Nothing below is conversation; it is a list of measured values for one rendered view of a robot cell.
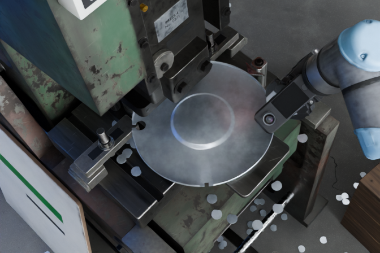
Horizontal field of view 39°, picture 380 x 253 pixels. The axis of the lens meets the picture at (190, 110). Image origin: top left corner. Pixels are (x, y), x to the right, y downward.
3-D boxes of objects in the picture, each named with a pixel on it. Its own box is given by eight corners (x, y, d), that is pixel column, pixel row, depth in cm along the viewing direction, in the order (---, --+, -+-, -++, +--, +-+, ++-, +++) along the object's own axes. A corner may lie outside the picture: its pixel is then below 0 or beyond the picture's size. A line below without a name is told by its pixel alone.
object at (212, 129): (283, 181, 100) (283, 179, 100) (130, 192, 102) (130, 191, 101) (265, 57, 115) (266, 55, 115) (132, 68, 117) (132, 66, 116)
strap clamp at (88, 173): (146, 138, 116) (137, 114, 107) (88, 192, 111) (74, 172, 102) (127, 122, 119) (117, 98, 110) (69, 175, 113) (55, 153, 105)
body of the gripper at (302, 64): (324, 88, 102) (358, 69, 90) (297, 120, 99) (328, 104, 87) (295, 61, 102) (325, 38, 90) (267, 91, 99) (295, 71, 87)
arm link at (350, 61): (364, 77, 72) (344, 19, 74) (325, 97, 83) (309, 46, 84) (411, 66, 74) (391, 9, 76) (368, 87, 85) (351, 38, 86)
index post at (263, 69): (267, 84, 120) (268, 60, 112) (258, 93, 120) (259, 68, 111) (257, 78, 122) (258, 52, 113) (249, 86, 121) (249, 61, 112)
